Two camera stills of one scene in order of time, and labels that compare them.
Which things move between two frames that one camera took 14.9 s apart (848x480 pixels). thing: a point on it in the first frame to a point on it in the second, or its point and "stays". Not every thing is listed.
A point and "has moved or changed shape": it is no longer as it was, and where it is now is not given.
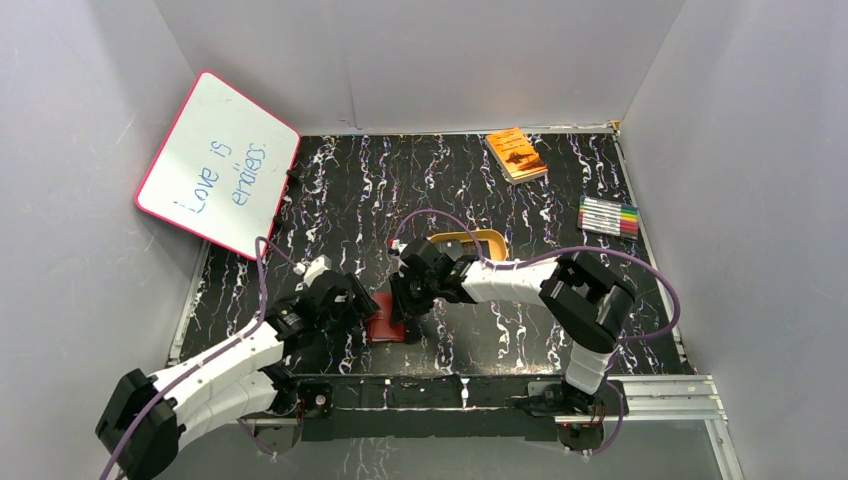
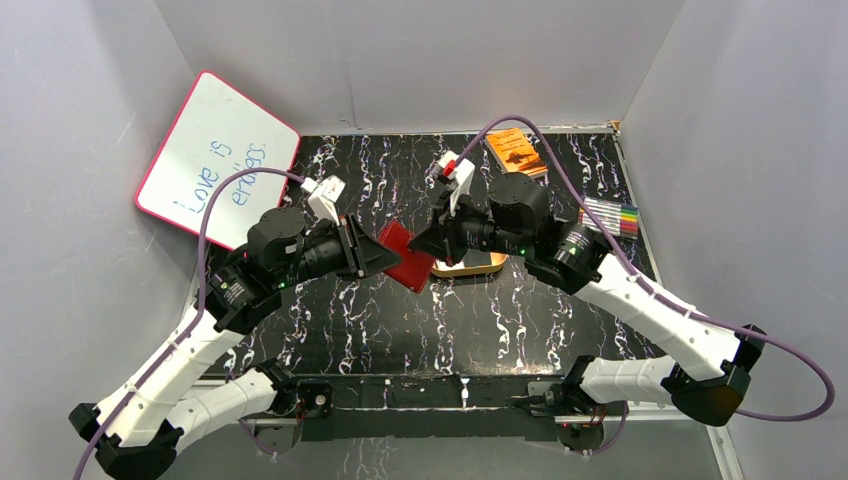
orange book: [515, 155] stays
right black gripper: [402, 308] to [441, 235]
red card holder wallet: [380, 327] has moved or changed shape
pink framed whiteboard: [222, 169] stays
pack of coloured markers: [607, 216] stays
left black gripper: [357, 302] to [356, 245]
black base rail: [455, 407] stays
